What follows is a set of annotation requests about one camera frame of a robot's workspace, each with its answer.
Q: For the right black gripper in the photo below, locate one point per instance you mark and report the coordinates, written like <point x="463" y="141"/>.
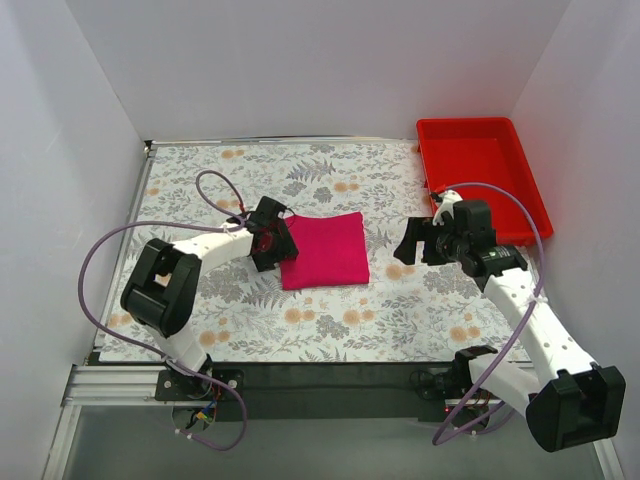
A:
<point x="426" y="242"/>

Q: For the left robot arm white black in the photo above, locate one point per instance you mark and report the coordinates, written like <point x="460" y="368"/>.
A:
<point x="161" y="290"/>

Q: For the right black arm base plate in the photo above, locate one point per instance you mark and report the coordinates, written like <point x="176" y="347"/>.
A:
<point x="437" y="384"/>

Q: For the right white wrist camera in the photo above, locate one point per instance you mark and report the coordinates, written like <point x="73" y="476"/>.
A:
<point x="444" y="202"/>

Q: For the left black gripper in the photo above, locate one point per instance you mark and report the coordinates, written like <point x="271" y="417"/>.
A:
<point x="279" y="243"/>

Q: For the magenta t shirt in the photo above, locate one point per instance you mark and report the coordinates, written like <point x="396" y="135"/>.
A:
<point x="331" y="252"/>

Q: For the red plastic bin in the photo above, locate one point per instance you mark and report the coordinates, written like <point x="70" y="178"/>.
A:
<point x="482" y="158"/>

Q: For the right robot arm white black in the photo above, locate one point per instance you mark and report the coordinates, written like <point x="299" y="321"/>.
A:
<point x="569" y="399"/>

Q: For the floral patterned table mat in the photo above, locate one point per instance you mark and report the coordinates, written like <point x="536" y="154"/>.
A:
<point x="405" y="313"/>

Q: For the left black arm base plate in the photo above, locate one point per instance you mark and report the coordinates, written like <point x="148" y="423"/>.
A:
<point x="173" y="386"/>

